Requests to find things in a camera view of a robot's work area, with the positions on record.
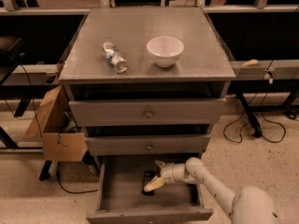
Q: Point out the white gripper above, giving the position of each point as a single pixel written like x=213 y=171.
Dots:
x=168 y=174

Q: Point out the black rxbar chocolate bar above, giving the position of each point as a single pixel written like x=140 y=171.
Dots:
x=147 y=177

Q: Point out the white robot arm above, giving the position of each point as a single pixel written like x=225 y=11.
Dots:
x=249 y=205

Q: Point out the grey open bottom drawer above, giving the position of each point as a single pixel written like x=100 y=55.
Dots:
x=121 y=201

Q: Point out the grey middle drawer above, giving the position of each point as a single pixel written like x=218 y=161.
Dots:
x=147 y=144

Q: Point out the grey top drawer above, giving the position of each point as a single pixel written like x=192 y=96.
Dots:
x=147 y=112

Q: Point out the grey drawer cabinet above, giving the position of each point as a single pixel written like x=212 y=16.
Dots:
x=203 y=70

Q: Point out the brown cardboard box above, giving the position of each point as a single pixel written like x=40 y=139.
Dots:
x=49 y=125

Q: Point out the black table leg right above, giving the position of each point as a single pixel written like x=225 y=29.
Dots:
x=252 y=118

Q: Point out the white ceramic bowl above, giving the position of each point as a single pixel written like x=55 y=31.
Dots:
x=165 y=50

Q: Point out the clear plastic water bottle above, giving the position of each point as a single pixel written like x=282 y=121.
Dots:
x=114 y=57

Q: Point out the yellow foam piece on rail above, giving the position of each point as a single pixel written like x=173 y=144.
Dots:
x=252 y=62

